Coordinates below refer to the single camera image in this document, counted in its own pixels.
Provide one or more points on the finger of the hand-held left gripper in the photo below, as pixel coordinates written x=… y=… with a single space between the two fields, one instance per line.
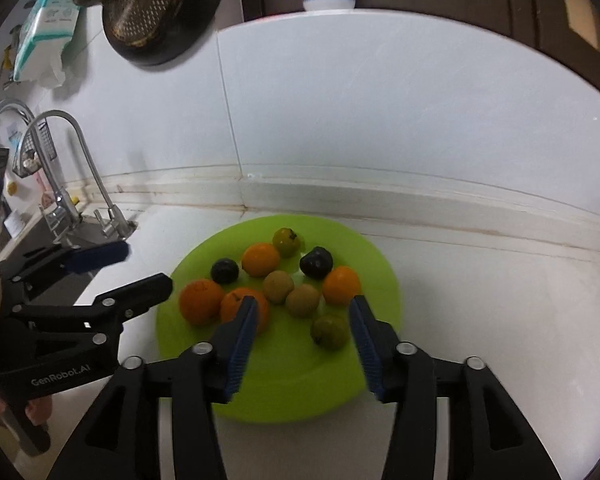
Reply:
x=140 y=291
x=97 y=256

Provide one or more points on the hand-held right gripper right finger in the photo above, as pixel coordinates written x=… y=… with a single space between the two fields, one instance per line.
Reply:
x=366 y=352

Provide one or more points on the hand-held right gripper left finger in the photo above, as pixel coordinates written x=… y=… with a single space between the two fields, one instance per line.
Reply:
x=240 y=352

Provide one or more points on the green round fruit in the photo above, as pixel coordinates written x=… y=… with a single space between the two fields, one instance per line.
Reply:
x=286 y=241
x=330 y=331

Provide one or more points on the green plate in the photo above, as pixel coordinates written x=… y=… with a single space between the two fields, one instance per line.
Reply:
x=290 y=375

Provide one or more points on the small orange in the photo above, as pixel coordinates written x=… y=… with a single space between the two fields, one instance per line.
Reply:
x=261 y=259
x=341 y=285

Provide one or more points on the brown longan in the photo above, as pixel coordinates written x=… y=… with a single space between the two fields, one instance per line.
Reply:
x=303 y=300
x=278 y=286

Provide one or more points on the dark purple plum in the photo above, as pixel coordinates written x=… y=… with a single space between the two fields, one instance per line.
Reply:
x=224 y=270
x=316 y=261

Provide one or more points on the person's left hand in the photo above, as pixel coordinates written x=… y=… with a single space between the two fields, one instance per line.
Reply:
x=37 y=410

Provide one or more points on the stainless steel sink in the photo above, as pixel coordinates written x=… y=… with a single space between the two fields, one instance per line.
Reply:
x=87 y=225

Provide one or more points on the tall steel faucet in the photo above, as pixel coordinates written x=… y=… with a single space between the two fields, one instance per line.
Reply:
x=55 y=215

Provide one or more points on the gooseneck steel faucet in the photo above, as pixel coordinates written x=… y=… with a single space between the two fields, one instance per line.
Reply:
x=92 y=170

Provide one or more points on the black mesh colander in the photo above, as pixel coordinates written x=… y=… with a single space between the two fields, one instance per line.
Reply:
x=145 y=15

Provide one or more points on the white and green tissue pack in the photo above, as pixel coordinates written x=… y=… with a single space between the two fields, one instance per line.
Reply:
x=50 y=15

